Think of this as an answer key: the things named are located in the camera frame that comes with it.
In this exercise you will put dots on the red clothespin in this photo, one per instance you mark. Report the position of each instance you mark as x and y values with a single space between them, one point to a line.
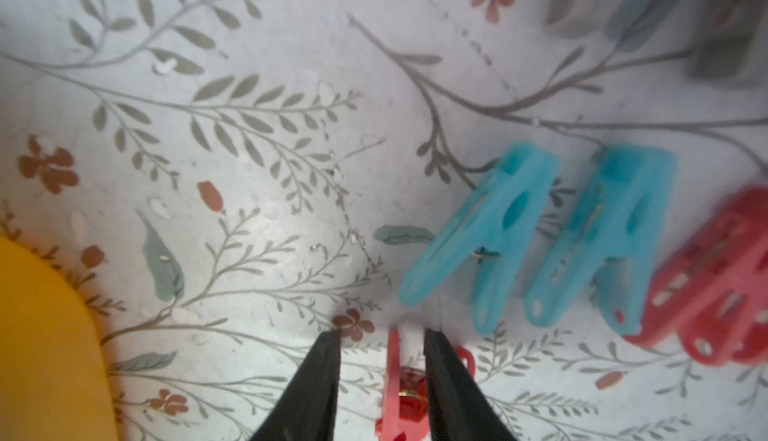
727 326
736 233
404 404

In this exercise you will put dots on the yellow plastic storage box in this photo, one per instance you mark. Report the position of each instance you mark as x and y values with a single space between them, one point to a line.
53 378

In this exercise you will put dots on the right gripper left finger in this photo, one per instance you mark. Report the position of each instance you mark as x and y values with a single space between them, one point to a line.
308 406

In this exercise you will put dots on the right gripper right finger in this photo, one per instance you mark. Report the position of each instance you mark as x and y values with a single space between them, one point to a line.
457 409

